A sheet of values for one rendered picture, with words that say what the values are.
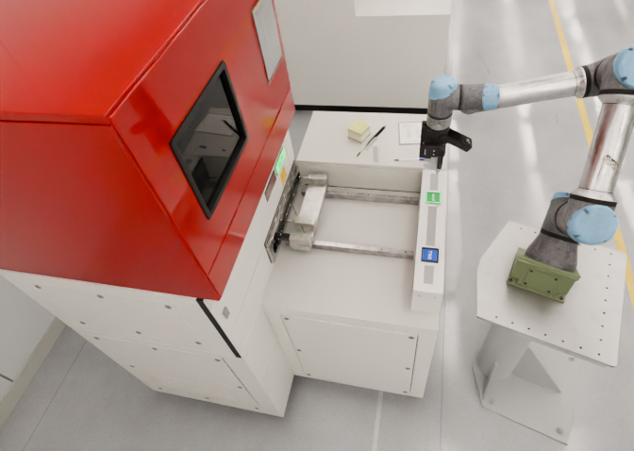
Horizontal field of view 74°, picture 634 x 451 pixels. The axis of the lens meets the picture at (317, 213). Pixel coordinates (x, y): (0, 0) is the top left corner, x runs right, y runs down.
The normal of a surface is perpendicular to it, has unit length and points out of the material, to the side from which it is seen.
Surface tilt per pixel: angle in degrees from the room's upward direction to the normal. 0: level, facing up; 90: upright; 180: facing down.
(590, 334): 0
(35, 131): 90
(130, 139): 90
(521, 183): 0
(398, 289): 0
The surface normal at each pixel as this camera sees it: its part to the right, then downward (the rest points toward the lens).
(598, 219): -0.21, 0.29
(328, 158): -0.12, -0.64
